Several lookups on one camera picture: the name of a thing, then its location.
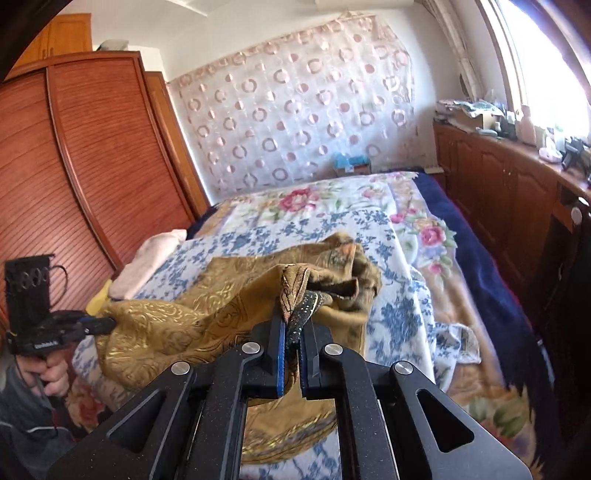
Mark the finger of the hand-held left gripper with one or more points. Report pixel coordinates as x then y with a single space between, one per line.
99 325

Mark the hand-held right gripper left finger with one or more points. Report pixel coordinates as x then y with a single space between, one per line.
278 360

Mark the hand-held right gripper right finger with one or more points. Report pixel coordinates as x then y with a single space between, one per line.
303 369

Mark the gold patterned blouse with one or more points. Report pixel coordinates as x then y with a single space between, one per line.
221 295

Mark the person's left forearm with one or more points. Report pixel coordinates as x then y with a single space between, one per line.
23 429

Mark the person's left hand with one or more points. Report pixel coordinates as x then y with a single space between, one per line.
55 376

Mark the yellow cloth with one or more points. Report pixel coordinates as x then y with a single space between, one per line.
99 297

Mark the pale folded towel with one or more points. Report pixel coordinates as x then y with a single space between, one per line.
147 263

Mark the white blue floral sheet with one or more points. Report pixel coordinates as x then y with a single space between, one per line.
401 314

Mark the reddish wooden slatted wardrobe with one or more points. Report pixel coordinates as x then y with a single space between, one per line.
92 161

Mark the cream pink floral blanket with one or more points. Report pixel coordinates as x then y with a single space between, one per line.
304 198

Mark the small blue box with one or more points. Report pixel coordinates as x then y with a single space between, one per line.
351 161

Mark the white curtain with pink circles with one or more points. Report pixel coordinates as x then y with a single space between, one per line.
300 115

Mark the light wooden upper cabinet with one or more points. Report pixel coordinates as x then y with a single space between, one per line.
60 34

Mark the low wooden cabinet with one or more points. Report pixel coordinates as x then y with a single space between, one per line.
498 184

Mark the clutter of small countertop things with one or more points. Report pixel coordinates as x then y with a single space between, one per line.
489 115

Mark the white lace window curtain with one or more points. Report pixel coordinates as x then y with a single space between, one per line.
455 41

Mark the bright window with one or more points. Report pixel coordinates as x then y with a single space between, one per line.
554 55

